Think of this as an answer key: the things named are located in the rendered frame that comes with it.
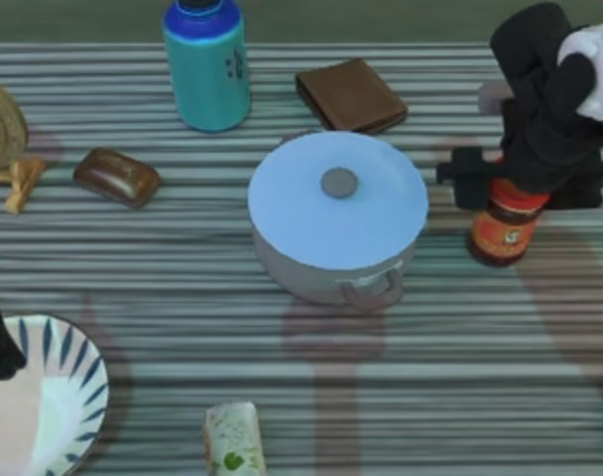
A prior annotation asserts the dark sauce jar red label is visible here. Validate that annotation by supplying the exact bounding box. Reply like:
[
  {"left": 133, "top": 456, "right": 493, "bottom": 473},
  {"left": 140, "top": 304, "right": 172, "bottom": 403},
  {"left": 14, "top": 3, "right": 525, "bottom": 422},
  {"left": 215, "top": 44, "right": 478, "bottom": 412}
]
[{"left": 466, "top": 176, "right": 552, "bottom": 269}]

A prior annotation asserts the white bowl with blue stripes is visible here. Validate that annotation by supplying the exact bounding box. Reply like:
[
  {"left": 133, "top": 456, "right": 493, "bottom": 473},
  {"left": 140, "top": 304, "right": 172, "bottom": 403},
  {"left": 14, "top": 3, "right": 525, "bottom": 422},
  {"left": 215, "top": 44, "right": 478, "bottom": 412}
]
[{"left": 0, "top": 314, "right": 110, "bottom": 476}]

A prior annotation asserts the grey pot with blue lid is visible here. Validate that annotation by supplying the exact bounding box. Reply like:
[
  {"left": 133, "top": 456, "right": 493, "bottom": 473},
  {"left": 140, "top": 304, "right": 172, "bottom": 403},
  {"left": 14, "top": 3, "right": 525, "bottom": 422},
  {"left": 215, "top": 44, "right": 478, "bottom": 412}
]
[{"left": 246, "top": 129, "right": 429, "bottom": 315}]

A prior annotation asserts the brown leather wallet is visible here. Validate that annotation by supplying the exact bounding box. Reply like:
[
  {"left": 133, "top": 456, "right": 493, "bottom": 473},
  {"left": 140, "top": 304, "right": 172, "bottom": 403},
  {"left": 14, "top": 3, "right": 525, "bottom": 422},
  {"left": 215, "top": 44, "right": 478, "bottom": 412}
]
[{"left": 295, "top": 58, "right": 410, "bottom": 136}]

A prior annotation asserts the blue water bottle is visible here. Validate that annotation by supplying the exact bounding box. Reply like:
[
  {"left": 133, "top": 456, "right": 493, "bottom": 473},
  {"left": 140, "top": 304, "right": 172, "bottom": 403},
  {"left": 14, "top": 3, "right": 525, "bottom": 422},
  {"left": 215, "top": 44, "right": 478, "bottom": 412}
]
[{"left": 162, "top": 0, "right": 252, "bottom": 134}]

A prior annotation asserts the small wooden block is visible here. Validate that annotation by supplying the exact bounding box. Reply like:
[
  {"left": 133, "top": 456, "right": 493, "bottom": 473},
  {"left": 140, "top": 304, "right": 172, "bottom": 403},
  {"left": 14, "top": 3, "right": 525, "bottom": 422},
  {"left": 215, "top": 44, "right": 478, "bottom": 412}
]
[{"left": 3, "top": 157, "right": 48, "bottom": 216}]

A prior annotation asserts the brown soap bar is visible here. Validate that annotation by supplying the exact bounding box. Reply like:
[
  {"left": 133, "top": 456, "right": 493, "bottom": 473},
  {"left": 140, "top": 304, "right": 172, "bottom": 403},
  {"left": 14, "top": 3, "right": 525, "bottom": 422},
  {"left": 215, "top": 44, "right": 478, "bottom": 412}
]
[{"left": 72, "top": 146, "right": 162, "bottom": 211}]

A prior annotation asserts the white and green tube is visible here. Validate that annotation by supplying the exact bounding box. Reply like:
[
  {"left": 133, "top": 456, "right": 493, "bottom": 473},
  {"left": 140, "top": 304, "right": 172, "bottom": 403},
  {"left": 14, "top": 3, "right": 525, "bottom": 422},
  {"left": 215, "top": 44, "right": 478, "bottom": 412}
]
[{"left": 202, "top": 400, "right": 268, "bottom": 476}]

